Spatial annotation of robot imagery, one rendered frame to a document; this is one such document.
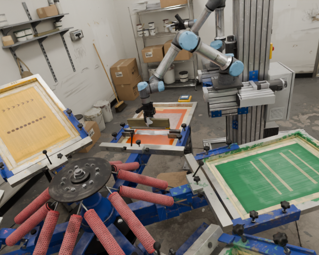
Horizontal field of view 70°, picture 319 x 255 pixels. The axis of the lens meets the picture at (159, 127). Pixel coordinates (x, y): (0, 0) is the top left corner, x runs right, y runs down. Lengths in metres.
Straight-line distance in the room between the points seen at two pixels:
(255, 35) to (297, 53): 3.38
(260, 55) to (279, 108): 0.53
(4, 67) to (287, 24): 4.71
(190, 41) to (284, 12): 3.75
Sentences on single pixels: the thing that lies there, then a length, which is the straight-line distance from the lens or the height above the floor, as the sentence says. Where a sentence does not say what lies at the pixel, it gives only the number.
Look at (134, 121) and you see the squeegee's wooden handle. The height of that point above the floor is 1.13.
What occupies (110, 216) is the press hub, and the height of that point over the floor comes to 1.06.
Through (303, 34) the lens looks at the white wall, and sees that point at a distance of 5.37.
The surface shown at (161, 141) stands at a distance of 1.86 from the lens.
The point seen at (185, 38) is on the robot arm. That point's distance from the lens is 1.61.
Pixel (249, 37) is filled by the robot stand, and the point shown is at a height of 1.56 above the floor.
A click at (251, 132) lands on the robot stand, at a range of 2.48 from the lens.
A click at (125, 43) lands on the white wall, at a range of 5.85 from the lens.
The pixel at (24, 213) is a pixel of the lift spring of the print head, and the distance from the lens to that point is 1.42.
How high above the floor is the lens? 1.99
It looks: 30 degrees down
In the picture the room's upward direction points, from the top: 11 degrees counter-clockwise
